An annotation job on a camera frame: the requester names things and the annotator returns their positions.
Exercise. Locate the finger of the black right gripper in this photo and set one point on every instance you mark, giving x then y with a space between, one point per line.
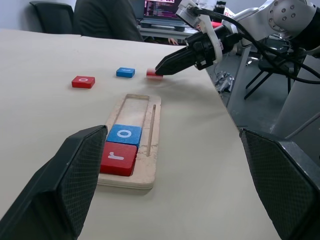
178 68
176 58

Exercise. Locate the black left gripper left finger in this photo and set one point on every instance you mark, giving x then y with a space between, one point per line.
50 190

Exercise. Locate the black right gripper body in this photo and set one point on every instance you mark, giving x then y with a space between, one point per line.
203 50

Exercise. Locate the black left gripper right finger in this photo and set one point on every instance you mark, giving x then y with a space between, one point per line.
287 185

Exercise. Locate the red block letter b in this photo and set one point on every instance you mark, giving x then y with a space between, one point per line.
150 74

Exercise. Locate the blue block letter t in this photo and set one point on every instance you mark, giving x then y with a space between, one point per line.
125 72

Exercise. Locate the red block letter r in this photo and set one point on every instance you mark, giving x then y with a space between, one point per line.
118 157

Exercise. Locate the blue block letter o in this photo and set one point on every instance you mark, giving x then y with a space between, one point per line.
125 134

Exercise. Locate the red block letter o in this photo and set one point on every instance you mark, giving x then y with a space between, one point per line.
83 81

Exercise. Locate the wooden letter tray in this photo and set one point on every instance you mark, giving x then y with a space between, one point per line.
147 165

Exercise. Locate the person's bare hand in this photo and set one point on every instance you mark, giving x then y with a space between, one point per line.
173 41

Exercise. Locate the crumpled silver packaging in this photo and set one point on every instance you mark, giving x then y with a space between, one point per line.
225 81

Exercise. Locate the open laptop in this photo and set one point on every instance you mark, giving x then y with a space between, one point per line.
161 11

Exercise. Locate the person in dark jacket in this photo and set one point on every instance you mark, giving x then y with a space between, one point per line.
105 20

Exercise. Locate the black office chair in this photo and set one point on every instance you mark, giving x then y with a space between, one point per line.
53 17

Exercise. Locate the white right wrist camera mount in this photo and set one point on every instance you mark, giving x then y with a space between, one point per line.
208 26

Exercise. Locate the black metal frame chair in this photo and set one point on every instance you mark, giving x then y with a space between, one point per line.
265 72

